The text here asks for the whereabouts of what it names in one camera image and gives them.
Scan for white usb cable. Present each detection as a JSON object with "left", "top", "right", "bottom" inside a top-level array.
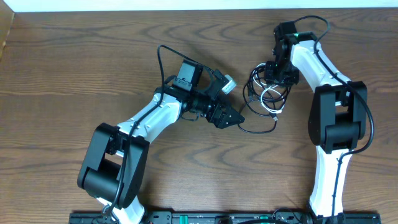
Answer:
[{"left": 252, "top": 62, "right": 287, "bottom": 114}]

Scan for black usb cable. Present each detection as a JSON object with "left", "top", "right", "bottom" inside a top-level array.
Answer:
[{"left": 237, "top": 62, "right": 293, "bottom": 134}]

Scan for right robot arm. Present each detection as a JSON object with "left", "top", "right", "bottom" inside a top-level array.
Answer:
[{"left": 264, "top": 21, "right": 371, "bottom": 222}]

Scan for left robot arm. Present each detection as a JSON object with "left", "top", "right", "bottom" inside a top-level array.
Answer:
[{"left": 70, "top": 60, "right": 244, "bottom": 223}]

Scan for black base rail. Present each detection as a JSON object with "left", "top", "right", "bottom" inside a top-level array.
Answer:
[{"left": 68, "top": 209, "right": 382, "bottom": 224}]

